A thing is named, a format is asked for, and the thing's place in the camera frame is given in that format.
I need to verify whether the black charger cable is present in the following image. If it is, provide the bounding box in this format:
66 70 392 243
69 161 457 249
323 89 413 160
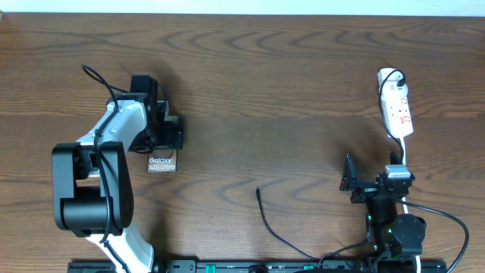
255 187 371 262

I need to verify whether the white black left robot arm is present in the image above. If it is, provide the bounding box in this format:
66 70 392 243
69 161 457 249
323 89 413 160
52 75 183 272

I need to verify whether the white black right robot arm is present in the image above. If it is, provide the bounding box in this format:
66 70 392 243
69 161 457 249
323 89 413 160
339 155 426 258

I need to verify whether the white USB charger plug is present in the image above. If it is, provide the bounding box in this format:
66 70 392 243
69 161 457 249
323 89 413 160
386 77 408 96

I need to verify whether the white power strip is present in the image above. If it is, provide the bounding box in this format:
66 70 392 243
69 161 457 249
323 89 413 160
377 67 414 139

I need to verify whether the white power strip cord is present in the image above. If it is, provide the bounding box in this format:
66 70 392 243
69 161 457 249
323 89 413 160
399 136 422 273

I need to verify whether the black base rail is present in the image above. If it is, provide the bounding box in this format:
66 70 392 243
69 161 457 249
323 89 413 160
67 259 447 273

